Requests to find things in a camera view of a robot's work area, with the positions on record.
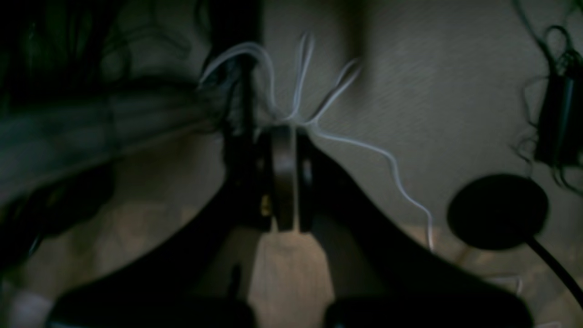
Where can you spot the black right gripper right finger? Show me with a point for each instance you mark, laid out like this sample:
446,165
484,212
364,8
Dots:
381,277

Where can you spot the black power adapter brick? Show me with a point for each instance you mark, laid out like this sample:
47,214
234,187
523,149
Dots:
558,130

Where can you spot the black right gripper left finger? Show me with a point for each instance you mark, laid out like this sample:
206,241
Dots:
155,290

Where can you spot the black round base stand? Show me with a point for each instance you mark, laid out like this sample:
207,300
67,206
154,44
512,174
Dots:
501,212

